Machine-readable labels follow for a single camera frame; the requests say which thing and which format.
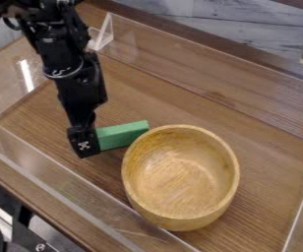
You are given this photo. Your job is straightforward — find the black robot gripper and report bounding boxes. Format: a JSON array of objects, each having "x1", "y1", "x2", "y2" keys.
[{"x1": 41, "y1": 52, "x2": 109, "y2": 158}]

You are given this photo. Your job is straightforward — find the green rectangular block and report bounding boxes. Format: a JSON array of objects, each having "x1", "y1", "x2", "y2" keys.
[{"x1": 97, "y1": 120, "x2": 149, "y2": 151}]

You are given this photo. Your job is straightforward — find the brown wooden bowl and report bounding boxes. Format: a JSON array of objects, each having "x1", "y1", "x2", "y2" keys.
[{"x1": 121, "y1": 124, "x2": 240, "y2": 231}]

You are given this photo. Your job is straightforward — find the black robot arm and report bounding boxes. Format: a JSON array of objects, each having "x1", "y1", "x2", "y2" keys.
[{"x1": 0, "y1": 0, "x2": 109, "y2": 158}]

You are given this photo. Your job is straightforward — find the black metal table leg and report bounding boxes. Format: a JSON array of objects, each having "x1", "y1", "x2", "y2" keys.
[{"x1": 13, "y1": 205, "x2": 34, "y2": 242}]

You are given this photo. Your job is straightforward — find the clear acrylic front wall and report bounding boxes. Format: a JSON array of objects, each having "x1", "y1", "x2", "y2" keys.
[{"x1": 0, "y1": 126, "x2": 198, "y2": 252}]

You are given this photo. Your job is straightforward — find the clear acrylic corner bracket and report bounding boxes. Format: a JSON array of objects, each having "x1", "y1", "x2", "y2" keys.
[{"x1": 89, "y1": 13, "x2": 114, "y2": 51}]

